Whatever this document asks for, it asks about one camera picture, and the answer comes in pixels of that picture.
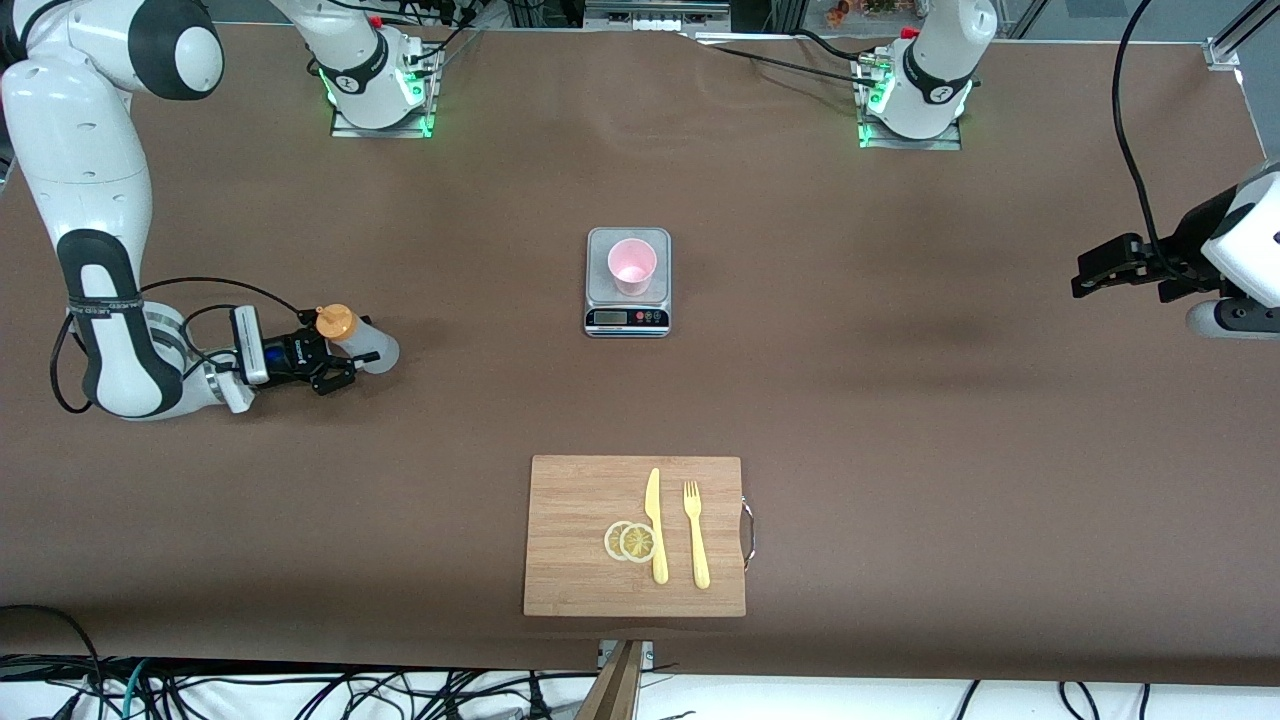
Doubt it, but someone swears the translucent orange-capped sauce bottle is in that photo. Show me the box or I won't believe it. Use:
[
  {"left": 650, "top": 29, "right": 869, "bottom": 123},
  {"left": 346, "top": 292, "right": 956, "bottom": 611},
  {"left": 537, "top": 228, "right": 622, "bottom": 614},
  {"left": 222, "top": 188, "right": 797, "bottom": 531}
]
[{"left": 314, "top": 303, "right": 401, "bottom": 375}]

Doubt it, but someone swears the white power strip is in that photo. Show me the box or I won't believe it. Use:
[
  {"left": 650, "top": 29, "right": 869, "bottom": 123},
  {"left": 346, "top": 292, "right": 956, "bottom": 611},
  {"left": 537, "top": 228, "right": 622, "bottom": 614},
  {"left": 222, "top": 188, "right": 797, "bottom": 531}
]
[{"left": 618, "top": 6, "right": 731, "bottom": 31}]

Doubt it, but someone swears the wooden camera mount post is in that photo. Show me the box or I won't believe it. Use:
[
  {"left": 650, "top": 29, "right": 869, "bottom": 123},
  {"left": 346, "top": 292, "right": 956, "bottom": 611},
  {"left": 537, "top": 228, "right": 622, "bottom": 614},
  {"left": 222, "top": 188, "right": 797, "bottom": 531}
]
[{"left": 575, "top": 640, "right": 646, "bottom": 720}]

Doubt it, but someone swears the pink plastic cup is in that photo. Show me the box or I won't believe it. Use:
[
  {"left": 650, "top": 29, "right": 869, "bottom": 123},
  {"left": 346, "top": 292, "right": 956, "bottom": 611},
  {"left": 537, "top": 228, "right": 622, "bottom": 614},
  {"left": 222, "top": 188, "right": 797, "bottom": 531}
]
[{"left": 608, "top": 238, "right": 659, "bottom": 298}]

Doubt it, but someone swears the aluminium frame profile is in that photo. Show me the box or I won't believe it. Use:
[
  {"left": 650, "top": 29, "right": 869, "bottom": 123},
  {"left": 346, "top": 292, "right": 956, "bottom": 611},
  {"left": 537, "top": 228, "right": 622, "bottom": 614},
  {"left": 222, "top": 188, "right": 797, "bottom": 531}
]
[{"left": 1205, "top": 0, "right": 1280, "bottom": 71}]

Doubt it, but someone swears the yellow plastic fork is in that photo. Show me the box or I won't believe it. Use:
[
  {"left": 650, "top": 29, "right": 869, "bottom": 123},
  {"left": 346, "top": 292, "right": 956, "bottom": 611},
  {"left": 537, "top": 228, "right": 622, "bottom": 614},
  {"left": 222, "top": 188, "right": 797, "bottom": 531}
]
[{"left": 682, "top": 480, "right": 712, "bottom": 590}]

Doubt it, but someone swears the yellow plastic knife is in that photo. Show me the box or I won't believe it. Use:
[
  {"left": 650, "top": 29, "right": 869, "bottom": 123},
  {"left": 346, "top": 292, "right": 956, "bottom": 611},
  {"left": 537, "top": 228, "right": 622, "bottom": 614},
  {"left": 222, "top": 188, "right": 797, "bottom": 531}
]
[{"left": 644, "top": 467, "right": 670, "bottom": 586}]

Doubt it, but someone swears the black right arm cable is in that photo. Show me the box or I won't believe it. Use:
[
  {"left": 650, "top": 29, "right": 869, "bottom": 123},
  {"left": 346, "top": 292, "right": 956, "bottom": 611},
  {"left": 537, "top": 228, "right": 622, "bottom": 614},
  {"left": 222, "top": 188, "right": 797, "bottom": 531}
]
[{"left": 50, "top": 274, "right": 307, "bottom": 417}]

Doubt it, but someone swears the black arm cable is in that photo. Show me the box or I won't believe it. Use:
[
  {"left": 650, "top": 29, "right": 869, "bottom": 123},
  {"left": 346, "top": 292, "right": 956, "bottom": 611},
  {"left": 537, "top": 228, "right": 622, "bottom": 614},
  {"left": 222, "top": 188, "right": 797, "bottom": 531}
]
[
  {"left": 1111, "top": 0, "right": 1173, "bottom": 263},
  {"left": 50, "top": 274, "right": 307, "bottom": 417}
]

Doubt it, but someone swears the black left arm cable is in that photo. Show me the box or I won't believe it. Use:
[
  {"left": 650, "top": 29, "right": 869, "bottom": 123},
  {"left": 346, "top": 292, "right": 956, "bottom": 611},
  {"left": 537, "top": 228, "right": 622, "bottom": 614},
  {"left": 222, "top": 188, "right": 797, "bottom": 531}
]
[{"left": 1111, "top": 0, "right": 1173, "bottom": 263}]

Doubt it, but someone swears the orange toy food pile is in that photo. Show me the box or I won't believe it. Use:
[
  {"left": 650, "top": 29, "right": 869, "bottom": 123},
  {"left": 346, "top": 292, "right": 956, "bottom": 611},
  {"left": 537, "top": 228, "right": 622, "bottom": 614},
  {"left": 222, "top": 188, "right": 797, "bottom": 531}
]
[{"left": 825, "top": 0, "right": 906, "bottom": 29}]

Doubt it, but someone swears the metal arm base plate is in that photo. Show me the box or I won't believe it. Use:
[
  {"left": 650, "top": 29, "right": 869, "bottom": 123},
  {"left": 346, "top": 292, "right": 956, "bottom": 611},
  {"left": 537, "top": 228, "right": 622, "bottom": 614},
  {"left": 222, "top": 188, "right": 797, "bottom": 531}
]
[
  {"left": 857, "top": 50, "right": 963, "bottom": 151},
  {"left": 330, "top": 45, "right": 438, "bottom": 139}
]

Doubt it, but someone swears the teal floor cable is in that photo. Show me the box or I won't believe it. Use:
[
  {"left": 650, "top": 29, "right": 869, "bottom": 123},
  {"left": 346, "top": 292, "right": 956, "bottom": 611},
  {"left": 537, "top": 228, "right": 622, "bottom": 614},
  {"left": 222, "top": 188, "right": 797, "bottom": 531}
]
[{"left": 90, "top": 658, "right": 153, "bottom": 720}]

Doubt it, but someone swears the silver digital kitchen scale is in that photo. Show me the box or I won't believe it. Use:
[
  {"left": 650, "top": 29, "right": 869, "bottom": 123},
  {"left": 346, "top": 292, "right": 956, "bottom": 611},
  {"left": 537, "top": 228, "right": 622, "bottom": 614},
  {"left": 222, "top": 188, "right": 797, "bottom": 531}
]
[{"left": 584, "top": 227, "right": 672, "bottom": 339}]

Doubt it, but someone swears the black base cable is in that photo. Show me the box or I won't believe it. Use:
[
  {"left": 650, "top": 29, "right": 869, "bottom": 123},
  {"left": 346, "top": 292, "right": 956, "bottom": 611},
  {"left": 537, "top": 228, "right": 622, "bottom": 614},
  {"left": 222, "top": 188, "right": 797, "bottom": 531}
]
[{"left": 690, "top": 28, "right": 881, "bottom": 86}]

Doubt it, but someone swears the wooden cutting board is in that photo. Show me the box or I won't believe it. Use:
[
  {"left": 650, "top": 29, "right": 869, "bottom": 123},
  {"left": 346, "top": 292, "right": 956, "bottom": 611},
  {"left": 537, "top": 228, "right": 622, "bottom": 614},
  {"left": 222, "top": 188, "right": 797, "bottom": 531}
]
[{"left": 522, "top": 455, "right": 748, "bottom": 618}]

